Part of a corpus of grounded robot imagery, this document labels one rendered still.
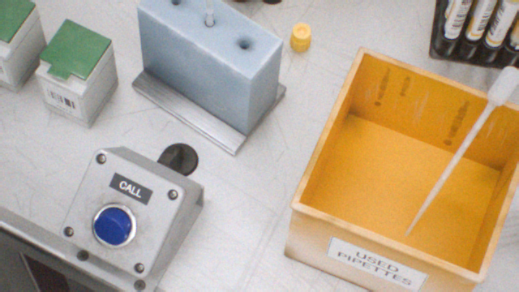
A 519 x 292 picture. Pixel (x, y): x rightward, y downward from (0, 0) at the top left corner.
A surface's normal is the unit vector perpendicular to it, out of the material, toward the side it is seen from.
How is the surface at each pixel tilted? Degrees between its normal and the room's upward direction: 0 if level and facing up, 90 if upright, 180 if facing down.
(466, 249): 0
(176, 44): 90
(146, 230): 30
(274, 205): 0
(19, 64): 90
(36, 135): 0
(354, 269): 90
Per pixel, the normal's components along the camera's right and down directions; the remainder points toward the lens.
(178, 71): -0.58, 0.74
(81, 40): 0.04, -0.40
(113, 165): -0.21, 0.06
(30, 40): 0.89, 0.44
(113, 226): -0.39, 0.50
